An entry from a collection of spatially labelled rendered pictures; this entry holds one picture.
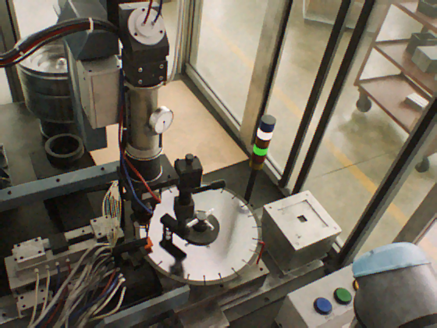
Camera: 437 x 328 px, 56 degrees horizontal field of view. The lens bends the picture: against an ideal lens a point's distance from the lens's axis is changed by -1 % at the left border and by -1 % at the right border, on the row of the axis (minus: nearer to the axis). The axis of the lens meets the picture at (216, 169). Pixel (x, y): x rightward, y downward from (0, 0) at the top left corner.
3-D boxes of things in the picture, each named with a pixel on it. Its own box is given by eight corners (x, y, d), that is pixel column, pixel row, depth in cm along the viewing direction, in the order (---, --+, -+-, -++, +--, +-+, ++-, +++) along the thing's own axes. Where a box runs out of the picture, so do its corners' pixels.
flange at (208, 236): (206, 251, 110) (207, 245, 108) (172, 231, 113) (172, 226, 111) (226, 224, 117) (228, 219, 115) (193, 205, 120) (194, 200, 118)
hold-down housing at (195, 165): (191, 205, 104) (199, 147, 90) (196, 220, 101) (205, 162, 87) (169, 209, 103) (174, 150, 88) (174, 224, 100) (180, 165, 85)
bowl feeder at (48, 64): (98, 100, 182) (91, 23, 157) (120, 144, 164) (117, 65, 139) (25, 114, 169) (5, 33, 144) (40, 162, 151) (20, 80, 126)
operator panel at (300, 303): (345, 283, 132) (363, 258, 121) (368, 313, 125) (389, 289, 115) (274, 319, 120) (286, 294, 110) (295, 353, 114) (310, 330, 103)
